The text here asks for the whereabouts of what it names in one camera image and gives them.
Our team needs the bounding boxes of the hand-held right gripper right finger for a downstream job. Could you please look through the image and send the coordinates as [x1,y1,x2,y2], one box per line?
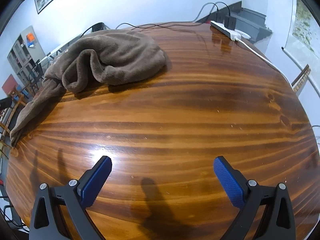
[213,156,297,240]

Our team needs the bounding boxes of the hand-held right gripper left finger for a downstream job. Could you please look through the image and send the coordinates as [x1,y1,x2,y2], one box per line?
[29,156,112,240]

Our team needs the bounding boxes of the brown fleece garment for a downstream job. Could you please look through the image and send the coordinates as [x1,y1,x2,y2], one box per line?
[10,29,167,147]

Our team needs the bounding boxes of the wooden bench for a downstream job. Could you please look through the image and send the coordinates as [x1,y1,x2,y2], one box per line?
[0,85,28,150]

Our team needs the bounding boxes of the wooden chair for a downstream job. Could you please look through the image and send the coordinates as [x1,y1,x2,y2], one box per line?
[291,64,311,97]

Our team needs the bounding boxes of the black metal chair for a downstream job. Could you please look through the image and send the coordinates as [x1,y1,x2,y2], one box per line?
[29,60,44,95]

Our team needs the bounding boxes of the red board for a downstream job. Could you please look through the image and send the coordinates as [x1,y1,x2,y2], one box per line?
[2,74,18,98]

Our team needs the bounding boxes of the glass table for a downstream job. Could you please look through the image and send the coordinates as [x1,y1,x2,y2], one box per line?
[37,34,83,63]

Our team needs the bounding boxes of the grey metal cabinet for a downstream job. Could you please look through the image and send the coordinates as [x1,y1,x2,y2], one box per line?
[7,25,47,85]

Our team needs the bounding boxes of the white power strip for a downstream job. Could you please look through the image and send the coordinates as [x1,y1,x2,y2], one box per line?
[210,20,242,42]

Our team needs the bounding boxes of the grey stair steps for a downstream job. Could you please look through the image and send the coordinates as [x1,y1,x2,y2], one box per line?
[197,1,273,43]

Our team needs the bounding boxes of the white power cable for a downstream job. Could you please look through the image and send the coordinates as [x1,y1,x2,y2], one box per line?
[234,38,293,87]

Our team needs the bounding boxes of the thin black cable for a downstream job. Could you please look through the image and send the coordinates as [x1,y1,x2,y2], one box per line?
[115,22,210,30]

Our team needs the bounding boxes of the hanging wall scroll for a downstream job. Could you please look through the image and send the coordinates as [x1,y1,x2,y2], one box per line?
[281,0,320,93]

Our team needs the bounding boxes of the grey cable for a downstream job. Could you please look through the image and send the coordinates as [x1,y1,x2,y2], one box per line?
[192,2,218,23]

